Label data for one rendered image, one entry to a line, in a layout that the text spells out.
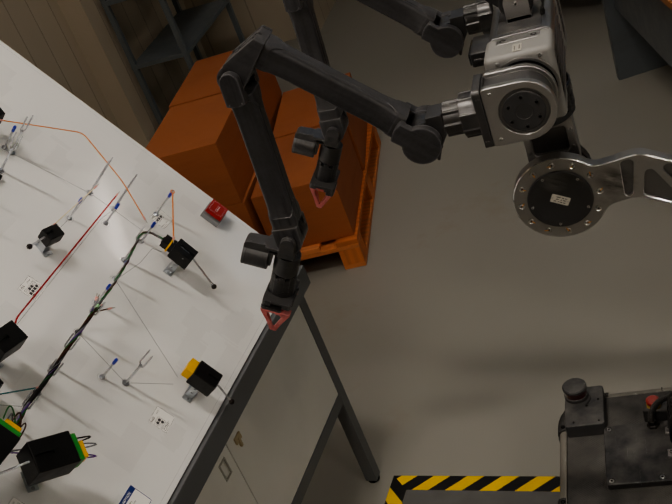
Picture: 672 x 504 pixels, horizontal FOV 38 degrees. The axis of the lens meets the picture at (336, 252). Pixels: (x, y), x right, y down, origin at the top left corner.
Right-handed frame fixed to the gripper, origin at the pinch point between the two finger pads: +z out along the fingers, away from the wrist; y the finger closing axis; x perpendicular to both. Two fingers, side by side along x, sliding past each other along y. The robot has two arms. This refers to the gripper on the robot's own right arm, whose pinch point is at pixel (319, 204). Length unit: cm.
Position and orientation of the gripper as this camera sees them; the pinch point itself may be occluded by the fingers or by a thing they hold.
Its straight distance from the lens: 262.1
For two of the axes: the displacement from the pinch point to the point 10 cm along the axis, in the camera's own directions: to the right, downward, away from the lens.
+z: -1.8, 7.8, 6.0
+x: 9.7, 2.5, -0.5
